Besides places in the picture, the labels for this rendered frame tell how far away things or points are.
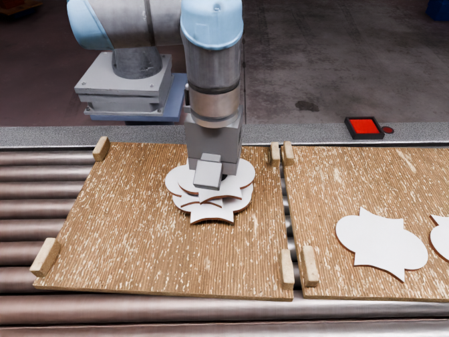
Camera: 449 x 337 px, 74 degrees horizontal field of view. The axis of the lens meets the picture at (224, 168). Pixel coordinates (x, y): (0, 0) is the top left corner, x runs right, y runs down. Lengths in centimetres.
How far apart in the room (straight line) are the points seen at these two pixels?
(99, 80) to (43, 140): 24
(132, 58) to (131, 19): 47
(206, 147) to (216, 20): 20
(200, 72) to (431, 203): 52
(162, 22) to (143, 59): 48
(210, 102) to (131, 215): 28
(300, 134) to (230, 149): 35
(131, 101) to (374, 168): 66
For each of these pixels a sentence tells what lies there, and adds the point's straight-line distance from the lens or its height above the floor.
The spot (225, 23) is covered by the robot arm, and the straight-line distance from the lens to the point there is 38.
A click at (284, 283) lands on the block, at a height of 96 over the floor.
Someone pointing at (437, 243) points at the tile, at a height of 94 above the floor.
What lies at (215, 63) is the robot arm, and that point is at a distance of 40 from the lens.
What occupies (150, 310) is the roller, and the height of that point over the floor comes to 92.
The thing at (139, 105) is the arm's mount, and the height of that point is 91.
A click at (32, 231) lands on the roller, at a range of 68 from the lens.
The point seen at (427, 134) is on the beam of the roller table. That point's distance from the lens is 93.
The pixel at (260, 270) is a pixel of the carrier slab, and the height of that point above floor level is 94.
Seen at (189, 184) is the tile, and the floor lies 99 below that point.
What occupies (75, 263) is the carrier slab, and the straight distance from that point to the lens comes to 58.
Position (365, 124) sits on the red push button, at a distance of 86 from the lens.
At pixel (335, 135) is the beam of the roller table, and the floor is 91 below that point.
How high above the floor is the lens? 140
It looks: 45 degrees down
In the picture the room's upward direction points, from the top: straight up
